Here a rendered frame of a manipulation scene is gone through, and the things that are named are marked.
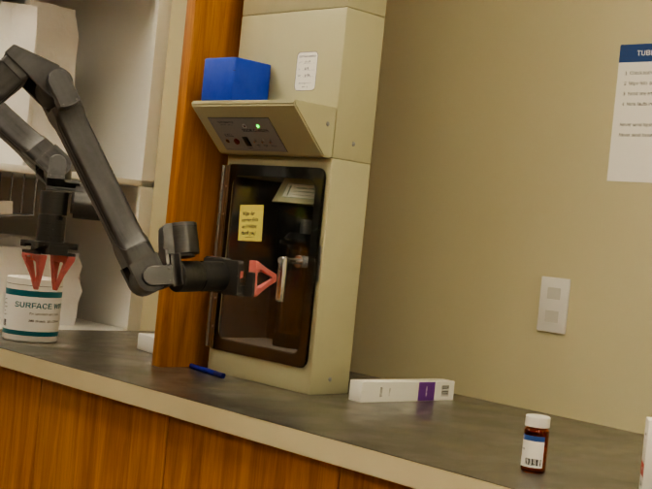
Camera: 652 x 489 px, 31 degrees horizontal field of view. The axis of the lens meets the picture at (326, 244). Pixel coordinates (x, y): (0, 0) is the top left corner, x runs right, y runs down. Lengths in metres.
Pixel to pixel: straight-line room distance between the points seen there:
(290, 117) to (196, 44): 0.37
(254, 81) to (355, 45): 0.23
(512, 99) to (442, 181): 0.25
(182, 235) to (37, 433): 0.67
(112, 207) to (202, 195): 0.49
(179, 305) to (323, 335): 0.38
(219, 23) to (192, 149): 0.28
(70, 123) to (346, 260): 0.62
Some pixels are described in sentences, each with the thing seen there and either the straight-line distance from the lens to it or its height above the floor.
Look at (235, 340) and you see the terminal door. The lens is 2.51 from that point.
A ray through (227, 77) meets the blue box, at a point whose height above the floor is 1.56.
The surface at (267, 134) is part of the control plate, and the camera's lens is 2.40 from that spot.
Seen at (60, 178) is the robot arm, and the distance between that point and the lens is 2.48.
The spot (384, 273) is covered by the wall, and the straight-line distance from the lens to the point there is 2.81.
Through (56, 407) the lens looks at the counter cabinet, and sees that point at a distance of 2.58.
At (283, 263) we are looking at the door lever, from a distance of 2.34.
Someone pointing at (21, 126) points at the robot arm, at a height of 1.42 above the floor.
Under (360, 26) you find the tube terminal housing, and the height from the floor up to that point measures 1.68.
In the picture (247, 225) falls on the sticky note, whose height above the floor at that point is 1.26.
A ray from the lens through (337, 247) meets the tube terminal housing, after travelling 2.37.
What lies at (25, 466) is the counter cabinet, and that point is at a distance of 2.69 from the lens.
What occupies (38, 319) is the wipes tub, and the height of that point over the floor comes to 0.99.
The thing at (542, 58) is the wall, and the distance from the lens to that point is 2.60.
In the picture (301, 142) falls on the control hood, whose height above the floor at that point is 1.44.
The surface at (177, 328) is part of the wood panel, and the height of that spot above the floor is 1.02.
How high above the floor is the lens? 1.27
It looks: 1 degrees down
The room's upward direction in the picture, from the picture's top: 6 degrees clockwise
